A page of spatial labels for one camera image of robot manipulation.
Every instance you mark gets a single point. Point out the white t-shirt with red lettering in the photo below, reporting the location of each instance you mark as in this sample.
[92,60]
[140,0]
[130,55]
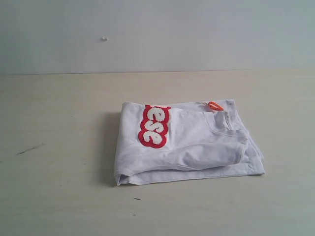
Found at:
[185,141]

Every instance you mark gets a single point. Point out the orange garment tag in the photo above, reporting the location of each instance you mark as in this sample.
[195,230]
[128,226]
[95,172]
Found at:
[214,106]

